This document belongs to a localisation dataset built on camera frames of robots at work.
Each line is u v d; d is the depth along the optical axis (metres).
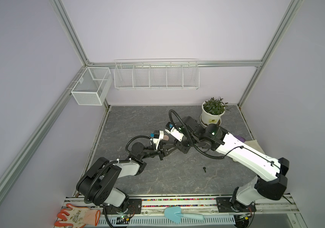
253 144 0.98
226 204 0.74
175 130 0.60
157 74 0.99
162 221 0.67
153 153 0.69
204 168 0.87
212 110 0.95
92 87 0.96
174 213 0.71
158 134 0.65
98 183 0.44
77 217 0.69
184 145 0.60
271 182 0.41
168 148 0.72
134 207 0.73
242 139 1.00
